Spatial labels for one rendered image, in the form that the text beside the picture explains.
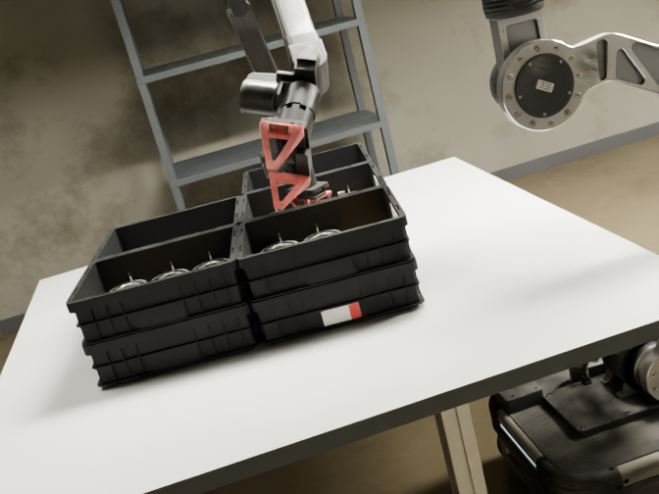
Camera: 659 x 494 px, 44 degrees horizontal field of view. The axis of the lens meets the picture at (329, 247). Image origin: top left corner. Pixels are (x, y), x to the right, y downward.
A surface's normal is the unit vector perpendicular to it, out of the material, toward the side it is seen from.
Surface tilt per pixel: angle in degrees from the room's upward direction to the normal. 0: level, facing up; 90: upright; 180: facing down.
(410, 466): 0
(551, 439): 0
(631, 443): 0
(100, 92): 90
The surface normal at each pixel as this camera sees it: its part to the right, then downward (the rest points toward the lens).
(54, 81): 0.21, 0.27
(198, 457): -0.24, -0.92
